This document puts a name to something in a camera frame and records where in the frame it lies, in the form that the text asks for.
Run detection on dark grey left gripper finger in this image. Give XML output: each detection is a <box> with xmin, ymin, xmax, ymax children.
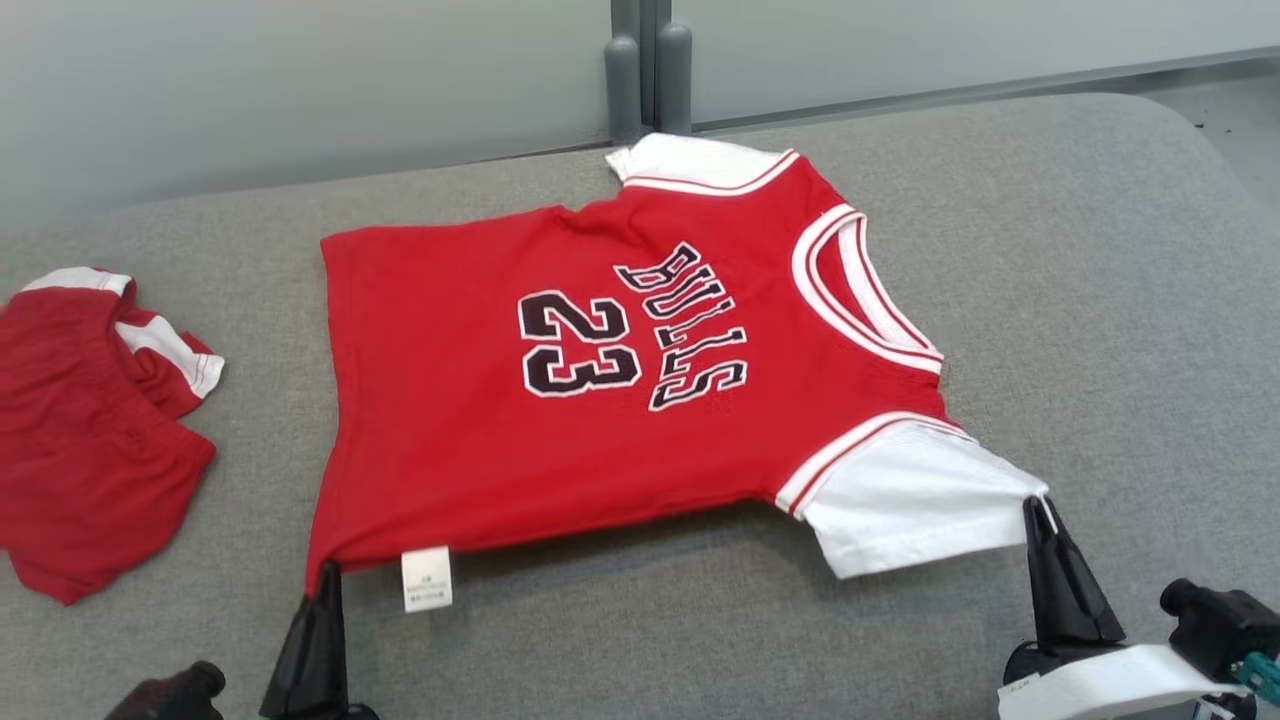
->
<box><xmin>322</xmin><ymin>565</ymin><xmax>351</xmax><ymax>720</ymax></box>
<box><xmin>262</xmin><ymin>565</ymin><xmax>331</xmax><ymax>720</ymax></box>

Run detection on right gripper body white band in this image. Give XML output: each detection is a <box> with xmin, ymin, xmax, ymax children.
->
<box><xmin>998</xmin><ymin>640</ymin><xmax>1251</xmax><ymax>720</ymax></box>

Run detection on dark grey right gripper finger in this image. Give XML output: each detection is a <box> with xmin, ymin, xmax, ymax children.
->
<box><xmin>1032</xmin><ymin>497</ymin><xmax>1126</xmax><ymax>646</ymax></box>
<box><xmin>1022</xmin><ymin>497</ymin><xmax>1076</xmax><ymax>649</ymax></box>

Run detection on red Bulls 23 jersey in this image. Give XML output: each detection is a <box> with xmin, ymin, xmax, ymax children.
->
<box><xmin>305</xmin><ymin>133</ymin><xmax>1049</xmax><ymax>613</ymax></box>

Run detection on red shorts with white stripes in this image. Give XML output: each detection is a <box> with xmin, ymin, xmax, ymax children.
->
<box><xmin>0</xmin><ymin>267</ymin><xmax>226</xmax><ymax>606</ymax></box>

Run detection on right black cable teal connector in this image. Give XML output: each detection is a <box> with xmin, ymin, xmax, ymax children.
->
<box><xmin>1235</xmin><ymin>650</ymin><xmax>1280</xmax><ymax>707</ymax></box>

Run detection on grey partition post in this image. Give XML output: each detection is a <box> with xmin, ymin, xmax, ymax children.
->
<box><xmin>640</xmin><ymin>0</ymin><xmax>694</xmax><ymax>137</ymax></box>
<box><xmin>604</xmin><ymin>0</ymin><xmax>643</xmax><ymax>143</ymax></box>

